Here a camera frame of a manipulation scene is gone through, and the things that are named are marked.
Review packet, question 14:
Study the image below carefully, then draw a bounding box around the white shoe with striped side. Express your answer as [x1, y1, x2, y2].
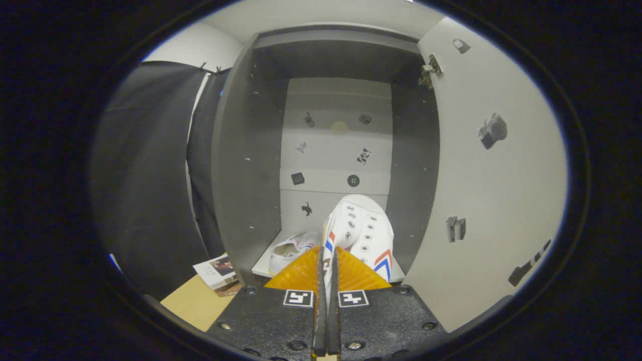
[321, 195, 395, 301]
[268, 230, 322, 276]

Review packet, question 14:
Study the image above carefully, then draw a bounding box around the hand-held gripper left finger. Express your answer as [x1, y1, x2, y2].
[207, 245, 327, 361]

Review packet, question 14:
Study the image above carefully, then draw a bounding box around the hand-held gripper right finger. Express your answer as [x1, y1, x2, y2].
[329, 246, 448, 361]

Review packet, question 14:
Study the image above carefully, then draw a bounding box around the grey shoe cabinet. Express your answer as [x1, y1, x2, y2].
[211, 24, 442, 287]

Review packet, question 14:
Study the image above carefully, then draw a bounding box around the white magazine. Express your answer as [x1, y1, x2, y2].
[193, 253, 236, 290]

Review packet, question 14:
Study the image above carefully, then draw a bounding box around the metal door hinge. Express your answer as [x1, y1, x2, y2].
[420, 54, 444, 90]

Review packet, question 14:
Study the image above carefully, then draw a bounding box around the light grey shoe cabinet door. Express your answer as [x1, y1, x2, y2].
[401, 17, 569, 334]

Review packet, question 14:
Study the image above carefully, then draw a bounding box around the black backdrop cloth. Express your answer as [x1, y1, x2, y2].
[90, 60, 234, 301]

